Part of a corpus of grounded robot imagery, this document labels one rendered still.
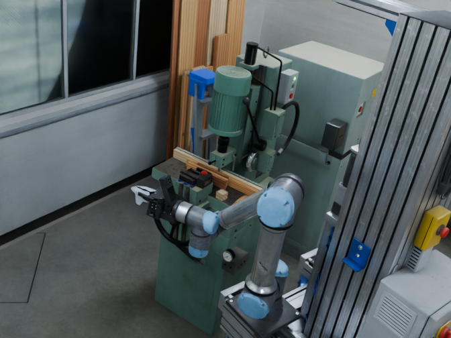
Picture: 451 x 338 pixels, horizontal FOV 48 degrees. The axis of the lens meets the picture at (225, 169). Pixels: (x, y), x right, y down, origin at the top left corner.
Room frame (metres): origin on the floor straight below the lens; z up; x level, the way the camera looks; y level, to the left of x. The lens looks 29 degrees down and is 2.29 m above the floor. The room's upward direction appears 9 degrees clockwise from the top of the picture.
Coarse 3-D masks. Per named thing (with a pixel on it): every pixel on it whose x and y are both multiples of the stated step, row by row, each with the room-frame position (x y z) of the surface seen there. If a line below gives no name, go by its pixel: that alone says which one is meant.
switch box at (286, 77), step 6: (282, 72) 2.53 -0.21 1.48; (288, 72) 2.54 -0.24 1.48; (294, 72) 2.56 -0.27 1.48; (282, 78) 2.52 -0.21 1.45; (288, 78) 2.51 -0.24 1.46; (282, 84) 2.52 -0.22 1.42; (288, 84) 2.50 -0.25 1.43; (282, 90) 2.52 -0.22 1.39; (288, 90) 2.51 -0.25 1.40; (294, 90) 2.57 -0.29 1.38; (282, 96) 2.51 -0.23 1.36; (288, 96) 2.52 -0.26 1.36; (282, 102) 2.51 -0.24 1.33; (288, 102) 2.54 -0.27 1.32
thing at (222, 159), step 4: (228, 148) 2.40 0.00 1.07; (232, 148) 2.41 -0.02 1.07; (212, 152) 2.33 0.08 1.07; (216, 152) 2.33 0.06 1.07; (228, 152) 2.35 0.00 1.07; (232, 152) 2.38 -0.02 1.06; (212, 156) 2.32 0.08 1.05; (216, 156) 2.31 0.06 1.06; (220, 156) 2.30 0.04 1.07; (224, 156) 2.31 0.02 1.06; (228, 156) 2.35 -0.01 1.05; (212, 160) 2.32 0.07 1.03; (216, 160) 2.31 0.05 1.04; (220, 160) 2.29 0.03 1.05; (224, 160) 2.32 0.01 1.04; (228, 160) 2.35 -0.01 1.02; (232, 160) 2.39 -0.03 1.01; (212, 164) 2.32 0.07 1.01; (216, 164) 2.30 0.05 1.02; (220, 164) 2.29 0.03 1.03; (224, 164) 2.32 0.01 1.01
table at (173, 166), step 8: (168, 160) 2.47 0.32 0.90; (176, 160) 2.48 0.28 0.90; (152, 168) 2.36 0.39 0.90; (160, 168) 2.37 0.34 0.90; (168, 168) 2.38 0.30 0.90; (176, 168) 2.40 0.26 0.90; (184, 168) 2.41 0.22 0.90; (152, 176) 2.36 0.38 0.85; (160, 176) 2.33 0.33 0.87; (176, 176) 2.31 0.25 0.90; (232, 192) 2.24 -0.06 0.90; (240, 192) 2.26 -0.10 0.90; (208, 200) 2.18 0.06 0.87; (216, 200) 2.15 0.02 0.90; (224, 200) 2.16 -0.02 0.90; (232, 200) 2.17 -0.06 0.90; (216, 208) 2.15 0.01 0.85; (224, 208) 2.13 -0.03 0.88
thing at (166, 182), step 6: (162, 180) 1.57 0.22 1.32; (168, 180) 1.58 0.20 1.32; (162, 186) 1.57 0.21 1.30; (168, 186) 1.58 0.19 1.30; (162, 192) 1.57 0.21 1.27; (168, 192) 1.56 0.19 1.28; (174, 192) 1.59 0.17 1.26; (168, 198) 1.55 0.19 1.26; (174, 198) 1.58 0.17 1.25; (168, 204) 1.55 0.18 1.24; (174, 204) 1.56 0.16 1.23
